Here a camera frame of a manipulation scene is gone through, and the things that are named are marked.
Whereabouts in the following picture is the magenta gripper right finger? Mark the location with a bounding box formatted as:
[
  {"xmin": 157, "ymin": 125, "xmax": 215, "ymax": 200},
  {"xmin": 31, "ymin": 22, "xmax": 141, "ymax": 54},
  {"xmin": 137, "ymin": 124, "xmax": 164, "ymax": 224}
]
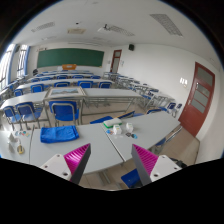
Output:
[{"xmin": 130, "ymin": 143, "xmax": 183, "ymax": 187}]

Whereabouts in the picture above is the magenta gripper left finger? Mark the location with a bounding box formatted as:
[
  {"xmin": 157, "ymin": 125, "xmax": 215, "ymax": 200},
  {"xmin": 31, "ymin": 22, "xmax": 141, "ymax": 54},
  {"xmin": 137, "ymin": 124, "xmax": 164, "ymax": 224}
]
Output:
[{"xmin": 40, "ymin": 143, "xmax": 92, "ymax": 185}]

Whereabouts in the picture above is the blue folded towel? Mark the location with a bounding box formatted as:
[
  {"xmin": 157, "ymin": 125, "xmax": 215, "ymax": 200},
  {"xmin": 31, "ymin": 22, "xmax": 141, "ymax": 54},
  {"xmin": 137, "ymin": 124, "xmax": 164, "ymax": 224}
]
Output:
[{"xmin": 40, "ymin": 125, "xmax": 79, "ymax": 144}]

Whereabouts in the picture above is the white small box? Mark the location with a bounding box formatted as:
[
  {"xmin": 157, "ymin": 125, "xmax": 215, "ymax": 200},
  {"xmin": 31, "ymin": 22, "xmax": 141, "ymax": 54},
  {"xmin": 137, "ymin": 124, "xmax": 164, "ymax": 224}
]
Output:
[{"xmin": 113, "ymin": 125, "xmax": 122, "ymax": 135}]

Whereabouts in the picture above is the white green box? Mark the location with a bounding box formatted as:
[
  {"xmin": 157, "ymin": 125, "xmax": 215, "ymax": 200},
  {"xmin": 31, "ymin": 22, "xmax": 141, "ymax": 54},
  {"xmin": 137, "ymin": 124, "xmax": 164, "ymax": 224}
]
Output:
[{"xmin": 103, "ymin": 118, "xmax": 122, "ymax": 128}]

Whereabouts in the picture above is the blue chair front centre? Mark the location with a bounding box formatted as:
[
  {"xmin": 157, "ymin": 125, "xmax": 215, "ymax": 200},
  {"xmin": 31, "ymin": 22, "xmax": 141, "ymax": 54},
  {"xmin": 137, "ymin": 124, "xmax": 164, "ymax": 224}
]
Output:
[{"xmin": 49, "ymin": 100, "xmax": 79, "ymax": 126}]

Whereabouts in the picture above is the blue chair near right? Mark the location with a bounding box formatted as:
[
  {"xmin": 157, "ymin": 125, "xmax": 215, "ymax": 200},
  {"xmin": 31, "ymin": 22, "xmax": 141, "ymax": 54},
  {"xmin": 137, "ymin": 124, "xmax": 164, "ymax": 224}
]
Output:
[{"xmin": 146, "ymin": 108, "xmax": 162, "ymax": 114}]

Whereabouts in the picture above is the red near door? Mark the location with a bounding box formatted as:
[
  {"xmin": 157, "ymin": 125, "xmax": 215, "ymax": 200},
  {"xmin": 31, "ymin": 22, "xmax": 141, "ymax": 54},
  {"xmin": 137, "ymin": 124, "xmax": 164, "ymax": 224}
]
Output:
[{"xmin": 179, "ymin": 62, "xmax": 215, "ymax": 136}]

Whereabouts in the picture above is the red door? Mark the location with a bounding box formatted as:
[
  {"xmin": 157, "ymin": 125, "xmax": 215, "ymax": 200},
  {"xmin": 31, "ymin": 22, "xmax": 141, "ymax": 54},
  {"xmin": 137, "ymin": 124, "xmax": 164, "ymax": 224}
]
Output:
[
  {"xmin": 110, "ymin": 50, "xmax": 122, "ymax": 73},
  {"xmin": 179, "ymin": 62, "xmax": 215, "ymax": 136}
]

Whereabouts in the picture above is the framed picture on desk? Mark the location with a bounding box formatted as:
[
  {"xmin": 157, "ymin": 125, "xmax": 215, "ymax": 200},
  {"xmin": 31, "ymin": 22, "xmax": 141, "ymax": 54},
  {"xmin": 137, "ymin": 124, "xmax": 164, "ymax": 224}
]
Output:
[{"xmin": 46, "ymin": 87, "xmax": 85, "ymax": 98}]

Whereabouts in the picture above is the blue chair front left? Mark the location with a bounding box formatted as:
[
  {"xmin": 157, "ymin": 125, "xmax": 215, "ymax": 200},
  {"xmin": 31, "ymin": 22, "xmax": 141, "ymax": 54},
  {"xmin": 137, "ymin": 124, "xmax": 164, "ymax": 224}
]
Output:
[{"xmin": 16, "ymin": 102, "xmax": 42, "ymax": 125}]

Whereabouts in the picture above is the blue chair far left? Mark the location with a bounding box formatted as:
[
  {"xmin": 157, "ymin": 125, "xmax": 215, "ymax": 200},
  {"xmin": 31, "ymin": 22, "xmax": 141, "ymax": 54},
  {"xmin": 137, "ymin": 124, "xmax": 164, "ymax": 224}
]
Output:
[{"xmin": 3, "ymin": 106, "xmax": 21, "ymax": 128}]

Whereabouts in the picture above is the wooden lectern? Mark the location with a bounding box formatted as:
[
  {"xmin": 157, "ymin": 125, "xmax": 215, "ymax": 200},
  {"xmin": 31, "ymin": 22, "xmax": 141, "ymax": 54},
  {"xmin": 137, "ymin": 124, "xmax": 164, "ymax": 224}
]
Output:
[{"xmin": 62, "ymin": 64, "xmax": 77, "ymax": 70}]

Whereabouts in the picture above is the green chalkboard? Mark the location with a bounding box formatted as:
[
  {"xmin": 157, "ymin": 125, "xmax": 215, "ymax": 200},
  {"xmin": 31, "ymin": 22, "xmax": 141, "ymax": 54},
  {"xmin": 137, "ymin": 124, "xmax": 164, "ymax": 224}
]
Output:
[{"xmin": 37, "ymin": 48, "xmax": 104, "ymax": 68}]

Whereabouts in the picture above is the red far door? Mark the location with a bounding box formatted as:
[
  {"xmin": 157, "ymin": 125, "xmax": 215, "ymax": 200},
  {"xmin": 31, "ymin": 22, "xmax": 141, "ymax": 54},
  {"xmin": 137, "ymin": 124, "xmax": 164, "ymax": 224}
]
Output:
[{"xmin": 110, "ymin": 50, "xmax": 122, "ymax": 73}]

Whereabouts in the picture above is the ceiling projector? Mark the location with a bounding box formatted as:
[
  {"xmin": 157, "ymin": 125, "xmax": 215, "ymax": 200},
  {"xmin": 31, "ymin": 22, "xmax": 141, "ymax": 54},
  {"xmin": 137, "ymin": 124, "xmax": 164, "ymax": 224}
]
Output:
[{"xmin": 98, "ymin": 24, "xmax": 111, "ymax": 33}]

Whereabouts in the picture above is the window with blue frame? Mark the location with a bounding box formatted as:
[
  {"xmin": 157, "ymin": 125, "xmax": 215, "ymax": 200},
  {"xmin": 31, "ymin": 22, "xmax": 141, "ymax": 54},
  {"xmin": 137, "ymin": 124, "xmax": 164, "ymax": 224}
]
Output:
[{"xmin": 17, "ymin": 45, "xmax": 29, "ymax": 78}]

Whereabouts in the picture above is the black wall speaker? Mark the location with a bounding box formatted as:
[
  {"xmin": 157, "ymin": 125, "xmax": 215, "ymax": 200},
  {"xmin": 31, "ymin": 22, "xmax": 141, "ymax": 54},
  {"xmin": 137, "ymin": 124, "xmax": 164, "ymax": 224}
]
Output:
[{"xmin": 128, "ymin": 44, "xmax": 135, "ymax": 51}]

